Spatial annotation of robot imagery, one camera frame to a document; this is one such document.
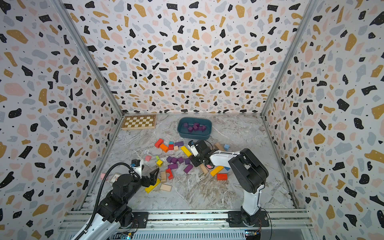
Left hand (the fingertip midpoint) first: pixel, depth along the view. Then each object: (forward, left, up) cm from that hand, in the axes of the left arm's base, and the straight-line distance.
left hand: (153, 167), depth 79 cm
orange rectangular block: (+18, -1, -9) cm, 20 cm away
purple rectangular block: (+5, -18, -12) cm, 22 cm away
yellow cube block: (+8, 0, -10) cm, 13 cm away
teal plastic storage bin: (+33, -13, -11) cm, 37 cm away
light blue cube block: (+19, -43, -10) cm, 48 cm away
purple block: (+24, -11, -13) cm, 29 cm away
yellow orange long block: (+2, -35, -10) cm, 36 cm away
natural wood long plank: (+4, -27, -12) cm, 30 cm away
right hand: (+11, -21, -11) cm, 26 cm away
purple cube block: (+34, -18, -10) cm, 40 cm away
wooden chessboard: (+41, +20, -9) cm, 47 cm away
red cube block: (+20, -6, -10) cm, 23 cm away
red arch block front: (0, -8, -11) cm, 13 cm away
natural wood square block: (-7, -6, -11) cm, 14 cm away
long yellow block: (+17, -16, -11) cm, 26 cm away
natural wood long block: (+21, -38, -12) cm, 45 cm away
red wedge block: (-1, -38, -11) cm, 40 cm away
